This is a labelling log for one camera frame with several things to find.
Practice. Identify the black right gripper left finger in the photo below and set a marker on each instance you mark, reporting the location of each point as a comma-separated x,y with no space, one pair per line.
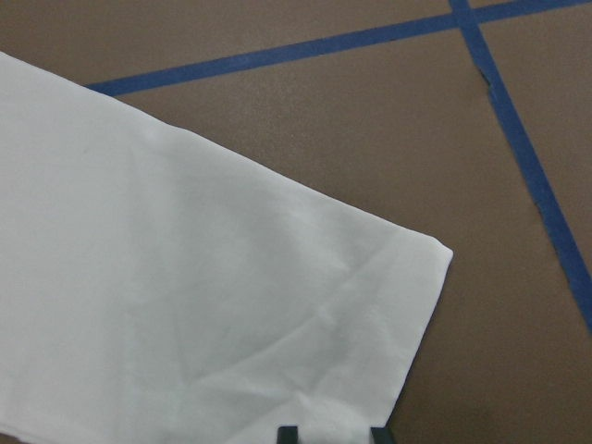
288,435

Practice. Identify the white long-sleeve printed shirt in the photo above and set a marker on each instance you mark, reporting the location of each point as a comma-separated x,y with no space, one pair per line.
157,287

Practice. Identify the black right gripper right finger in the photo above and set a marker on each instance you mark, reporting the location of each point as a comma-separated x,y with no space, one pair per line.
381,435

